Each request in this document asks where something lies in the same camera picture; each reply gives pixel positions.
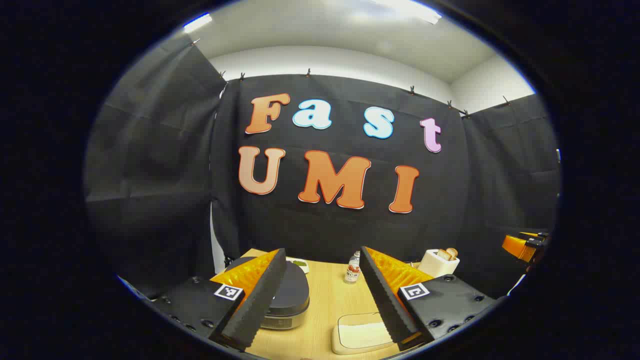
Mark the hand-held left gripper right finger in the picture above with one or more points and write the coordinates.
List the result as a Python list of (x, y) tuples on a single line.
[(382, 295)]

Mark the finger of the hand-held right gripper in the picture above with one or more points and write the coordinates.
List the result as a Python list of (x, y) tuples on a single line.
[(517, 246)]

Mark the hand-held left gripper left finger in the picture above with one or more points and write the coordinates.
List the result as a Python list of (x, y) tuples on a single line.
[(260, 295)]

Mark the black and silver rice cooker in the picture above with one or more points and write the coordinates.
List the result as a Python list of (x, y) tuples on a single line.
[(292, 295)]

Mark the white tray of rice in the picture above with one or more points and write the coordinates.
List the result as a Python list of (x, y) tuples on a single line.
[(360, 334)]

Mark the clear bottle with red label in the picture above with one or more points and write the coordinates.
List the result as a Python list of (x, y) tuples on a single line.
[(353, 270)]

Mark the white divided dish of beans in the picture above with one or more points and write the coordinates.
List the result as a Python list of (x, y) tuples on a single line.
[(300, 263)]

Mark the white toaster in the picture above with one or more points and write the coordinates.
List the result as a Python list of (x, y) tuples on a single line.
[(435, 267)]

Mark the toasted bread slice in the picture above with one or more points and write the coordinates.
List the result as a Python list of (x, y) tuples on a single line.
[(452, 252), (443, 254)]

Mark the black backdrop cloth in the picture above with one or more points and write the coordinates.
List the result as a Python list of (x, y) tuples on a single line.
[(325, 225)]

